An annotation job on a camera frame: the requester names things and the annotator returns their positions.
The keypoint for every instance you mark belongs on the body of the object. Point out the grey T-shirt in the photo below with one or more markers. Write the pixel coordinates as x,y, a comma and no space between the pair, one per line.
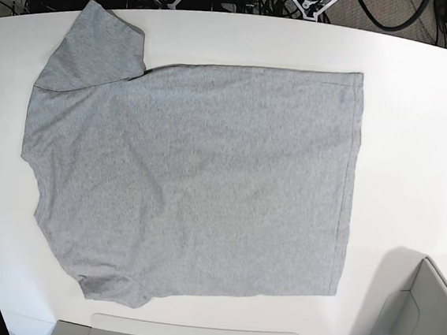
195,180

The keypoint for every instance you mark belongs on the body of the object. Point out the grey bin right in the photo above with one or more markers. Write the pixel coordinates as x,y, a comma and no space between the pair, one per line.
423,313

